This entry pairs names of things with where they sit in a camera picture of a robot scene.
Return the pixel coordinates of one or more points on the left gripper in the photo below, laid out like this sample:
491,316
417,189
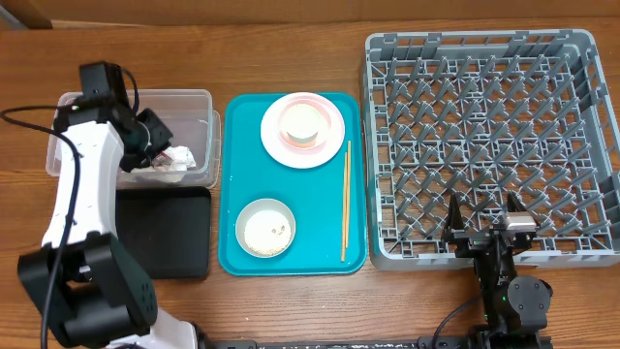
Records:
163,140

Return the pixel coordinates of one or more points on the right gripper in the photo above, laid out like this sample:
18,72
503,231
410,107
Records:
471,239

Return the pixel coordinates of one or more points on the red foil snack wrapper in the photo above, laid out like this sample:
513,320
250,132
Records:
162,160

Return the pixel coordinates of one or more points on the white napkin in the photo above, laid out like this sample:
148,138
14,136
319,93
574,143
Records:
183,161

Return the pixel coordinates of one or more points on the grey bowl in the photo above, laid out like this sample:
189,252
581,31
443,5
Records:
252,208

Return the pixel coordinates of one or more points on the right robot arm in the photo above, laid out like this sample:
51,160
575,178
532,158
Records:
515,306

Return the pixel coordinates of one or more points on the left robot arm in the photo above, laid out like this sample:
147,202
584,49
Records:
89,289

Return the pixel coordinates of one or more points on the grey dishwasher rack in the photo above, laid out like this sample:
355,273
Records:
480,115

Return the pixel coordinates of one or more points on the clear plastic bin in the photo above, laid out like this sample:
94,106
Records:
190,116

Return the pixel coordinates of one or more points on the black plastic tray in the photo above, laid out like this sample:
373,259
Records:
167,230

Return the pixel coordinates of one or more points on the left wooden chopstick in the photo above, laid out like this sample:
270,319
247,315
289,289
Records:
344,209

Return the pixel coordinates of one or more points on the wooden chopstick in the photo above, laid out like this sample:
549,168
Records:
344,209
348,191

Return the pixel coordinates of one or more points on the pale green cup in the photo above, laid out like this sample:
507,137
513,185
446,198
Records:
301,124

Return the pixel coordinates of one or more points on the white rice leftovers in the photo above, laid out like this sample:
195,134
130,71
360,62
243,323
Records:
267,233

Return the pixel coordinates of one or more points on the pink plate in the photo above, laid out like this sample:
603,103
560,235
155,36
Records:
297,158

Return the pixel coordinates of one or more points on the right wooden chopstick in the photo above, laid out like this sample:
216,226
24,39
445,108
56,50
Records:
348,191

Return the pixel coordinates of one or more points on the pink bowl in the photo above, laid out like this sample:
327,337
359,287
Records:
324,125

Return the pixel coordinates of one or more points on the teal serving tray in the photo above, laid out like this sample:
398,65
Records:
314,196

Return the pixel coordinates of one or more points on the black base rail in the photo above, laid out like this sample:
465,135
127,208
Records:
423,342

